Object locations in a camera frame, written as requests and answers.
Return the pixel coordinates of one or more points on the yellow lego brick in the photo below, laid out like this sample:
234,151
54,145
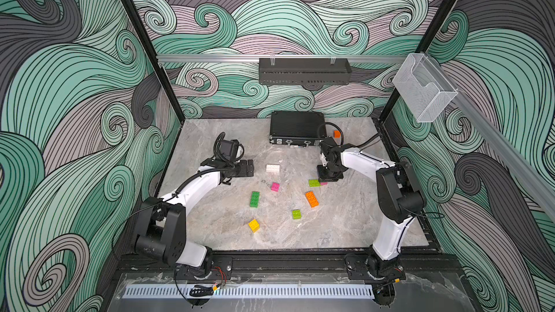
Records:
254,225

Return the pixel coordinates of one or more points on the aluminium wall rail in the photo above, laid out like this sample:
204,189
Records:
477,103
253,58

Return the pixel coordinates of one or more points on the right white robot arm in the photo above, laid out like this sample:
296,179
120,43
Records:
398,194

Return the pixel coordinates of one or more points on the dark green long lego brick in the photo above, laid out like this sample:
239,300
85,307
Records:
254,200

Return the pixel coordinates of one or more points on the white slotted cable duct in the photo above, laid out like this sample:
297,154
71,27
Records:
263,291

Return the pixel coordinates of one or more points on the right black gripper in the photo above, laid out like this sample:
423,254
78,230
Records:
322,178

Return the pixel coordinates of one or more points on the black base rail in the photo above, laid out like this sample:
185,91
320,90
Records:
353,262

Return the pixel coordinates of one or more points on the orange long lego brick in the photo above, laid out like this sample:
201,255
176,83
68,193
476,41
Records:
311,199

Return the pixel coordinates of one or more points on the aluminium wall rail back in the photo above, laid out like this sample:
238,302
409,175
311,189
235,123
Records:
253,58

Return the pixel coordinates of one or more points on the aluminium wall rail right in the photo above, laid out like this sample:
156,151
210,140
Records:
477,103

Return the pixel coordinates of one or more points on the white lego brick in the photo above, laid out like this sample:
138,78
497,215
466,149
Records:
273,168

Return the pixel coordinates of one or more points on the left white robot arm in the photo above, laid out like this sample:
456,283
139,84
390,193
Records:
160,227

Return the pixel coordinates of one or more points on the black wall-mounted tray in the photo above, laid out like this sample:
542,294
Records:
308,73

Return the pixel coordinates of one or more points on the clear plastic wall bin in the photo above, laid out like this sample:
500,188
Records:
424,86

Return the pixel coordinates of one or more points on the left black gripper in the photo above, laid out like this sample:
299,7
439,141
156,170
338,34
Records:
243,169

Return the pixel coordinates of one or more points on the black case on table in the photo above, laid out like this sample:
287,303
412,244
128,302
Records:
302,129

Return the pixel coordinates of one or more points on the lime green small lego brick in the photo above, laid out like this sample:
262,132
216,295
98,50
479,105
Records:
296,214

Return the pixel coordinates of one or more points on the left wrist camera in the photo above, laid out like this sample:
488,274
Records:
229,150

